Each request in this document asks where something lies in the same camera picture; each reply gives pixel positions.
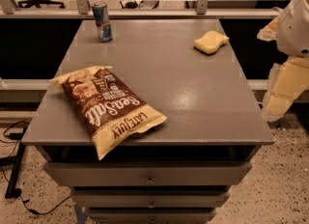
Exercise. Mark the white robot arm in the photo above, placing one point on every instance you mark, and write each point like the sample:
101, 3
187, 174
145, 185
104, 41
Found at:
293, 30

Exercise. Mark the grey drawer cabinet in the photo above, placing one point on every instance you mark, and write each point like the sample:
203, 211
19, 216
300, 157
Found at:
149, 130

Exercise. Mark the blue silver redbull can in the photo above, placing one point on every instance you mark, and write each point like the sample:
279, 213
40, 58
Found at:
100, 12

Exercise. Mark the black stand leg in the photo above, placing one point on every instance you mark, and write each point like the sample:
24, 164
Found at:
12, 190

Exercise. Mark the grey drawer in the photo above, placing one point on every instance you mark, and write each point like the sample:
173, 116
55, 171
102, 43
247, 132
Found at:
150, 198
151, 216
150, 173

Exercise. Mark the middle grey drawer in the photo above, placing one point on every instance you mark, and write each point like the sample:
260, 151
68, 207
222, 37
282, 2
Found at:
150, 198

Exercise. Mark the top grey drawer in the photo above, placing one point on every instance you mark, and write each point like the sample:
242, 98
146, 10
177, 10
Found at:
150, 173

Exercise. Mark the metal railing frame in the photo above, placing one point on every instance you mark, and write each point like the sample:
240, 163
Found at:
144, 9

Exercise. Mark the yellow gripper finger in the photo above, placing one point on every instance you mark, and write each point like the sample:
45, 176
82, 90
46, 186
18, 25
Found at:
269, 32
285, 84

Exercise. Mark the brown yellow chips bag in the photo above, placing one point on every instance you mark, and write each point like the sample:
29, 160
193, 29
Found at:
109, 109

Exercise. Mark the yellow sponge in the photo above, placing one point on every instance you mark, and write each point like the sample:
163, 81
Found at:
210, 42

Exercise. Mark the black chair base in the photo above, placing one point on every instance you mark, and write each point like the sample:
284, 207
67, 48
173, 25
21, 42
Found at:
40, 1

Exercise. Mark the bottom grey drawer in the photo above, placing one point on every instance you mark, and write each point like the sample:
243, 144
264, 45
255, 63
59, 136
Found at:
151, 216

